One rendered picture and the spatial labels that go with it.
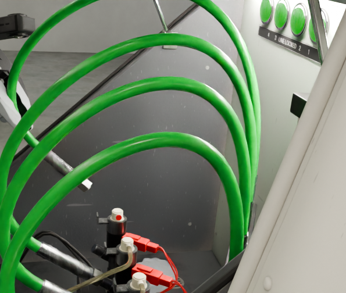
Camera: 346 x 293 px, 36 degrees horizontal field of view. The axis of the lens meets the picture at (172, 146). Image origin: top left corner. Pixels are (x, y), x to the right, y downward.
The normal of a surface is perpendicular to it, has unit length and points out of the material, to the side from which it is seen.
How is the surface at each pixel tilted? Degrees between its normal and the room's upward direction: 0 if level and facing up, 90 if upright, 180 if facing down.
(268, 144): 90
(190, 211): 90
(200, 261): 0
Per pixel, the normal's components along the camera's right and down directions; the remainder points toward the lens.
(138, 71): 0.25, 0.36
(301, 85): -0.96, 0.01
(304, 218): -0.92, -0.21
